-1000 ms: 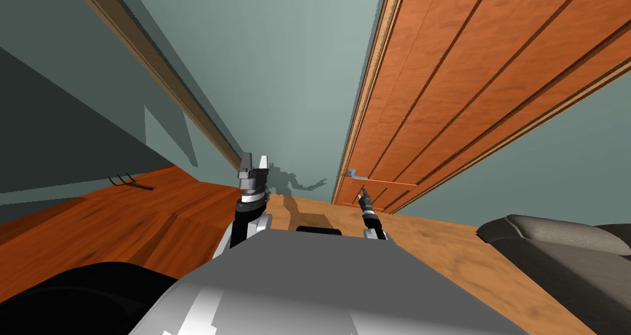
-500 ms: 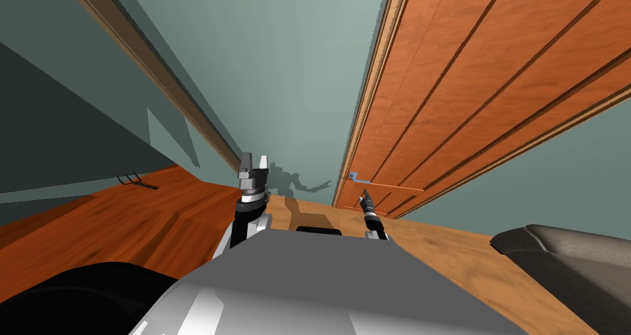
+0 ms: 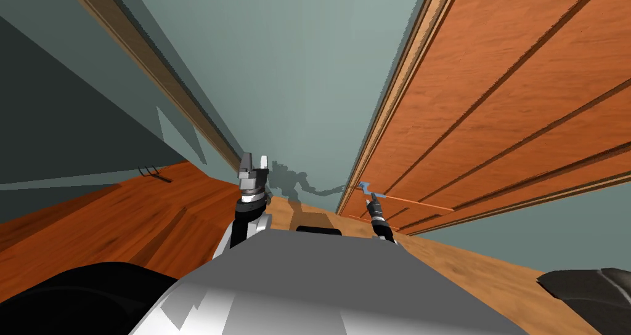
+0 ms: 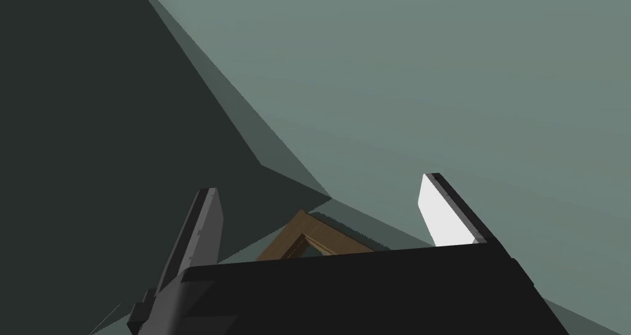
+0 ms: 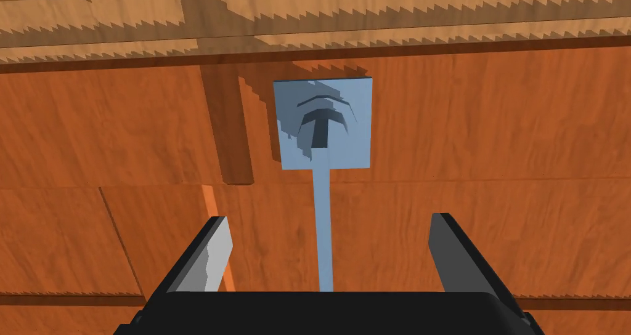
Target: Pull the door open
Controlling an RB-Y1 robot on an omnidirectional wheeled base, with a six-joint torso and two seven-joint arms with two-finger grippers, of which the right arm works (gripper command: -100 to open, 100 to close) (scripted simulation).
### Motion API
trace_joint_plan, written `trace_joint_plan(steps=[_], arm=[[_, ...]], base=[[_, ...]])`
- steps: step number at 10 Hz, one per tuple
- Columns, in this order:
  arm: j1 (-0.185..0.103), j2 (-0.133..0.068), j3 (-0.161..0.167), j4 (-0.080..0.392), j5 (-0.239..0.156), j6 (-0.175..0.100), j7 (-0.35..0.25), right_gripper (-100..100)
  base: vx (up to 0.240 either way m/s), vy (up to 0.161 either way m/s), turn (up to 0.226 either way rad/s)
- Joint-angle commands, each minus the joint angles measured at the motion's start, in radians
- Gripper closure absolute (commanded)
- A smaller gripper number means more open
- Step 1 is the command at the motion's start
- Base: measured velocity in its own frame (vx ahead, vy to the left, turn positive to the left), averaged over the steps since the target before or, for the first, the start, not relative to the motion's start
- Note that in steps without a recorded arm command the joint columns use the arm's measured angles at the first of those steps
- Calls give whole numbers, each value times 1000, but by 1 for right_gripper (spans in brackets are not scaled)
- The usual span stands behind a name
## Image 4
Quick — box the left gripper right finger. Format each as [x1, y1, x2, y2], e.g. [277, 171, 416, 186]
[418, 172, 498, 248]

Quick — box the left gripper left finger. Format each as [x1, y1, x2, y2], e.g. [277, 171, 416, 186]
[155, 187, 225, 296]

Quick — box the brown wooden picture frame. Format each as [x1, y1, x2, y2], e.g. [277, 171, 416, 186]
[256, 209, 375, 262]

